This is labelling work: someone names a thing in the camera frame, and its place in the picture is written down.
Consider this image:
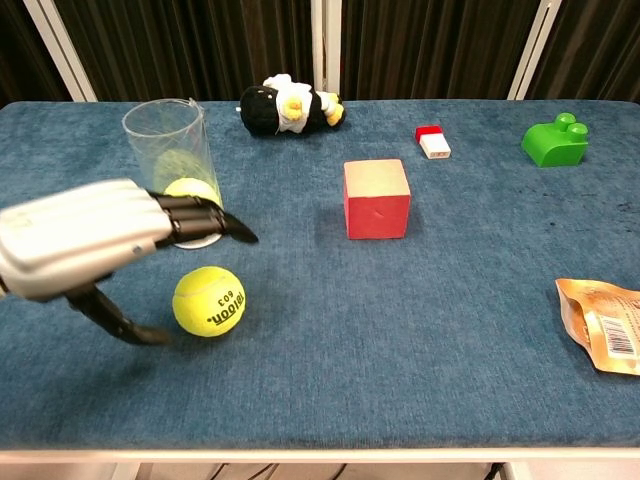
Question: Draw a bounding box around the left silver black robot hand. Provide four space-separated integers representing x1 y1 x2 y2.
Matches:
0 178 260 347

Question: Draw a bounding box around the plain yellow tennis ball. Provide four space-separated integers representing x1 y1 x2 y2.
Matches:
162 177 224 208

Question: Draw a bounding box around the clear plastic cylinder container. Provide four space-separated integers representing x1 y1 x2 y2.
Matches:
121 96 224 251

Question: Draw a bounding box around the yellow tennis ball black print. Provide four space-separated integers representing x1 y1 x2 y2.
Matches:
171 265 247 339

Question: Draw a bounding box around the black white plush penguin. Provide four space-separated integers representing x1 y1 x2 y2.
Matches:
239 73 348 138

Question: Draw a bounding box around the blue table cloth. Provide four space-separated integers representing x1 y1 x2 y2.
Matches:
0 100 640 450

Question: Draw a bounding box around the red wooden cube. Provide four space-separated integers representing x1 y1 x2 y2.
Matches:
342 158 413 241

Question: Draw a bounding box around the small red white box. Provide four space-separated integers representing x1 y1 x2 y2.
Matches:
414 124 452 161

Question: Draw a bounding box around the green plastic building block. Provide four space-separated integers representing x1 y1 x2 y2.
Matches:
520 112 590 169

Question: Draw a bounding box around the orange snack packet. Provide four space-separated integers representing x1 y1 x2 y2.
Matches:
554 277 640 377

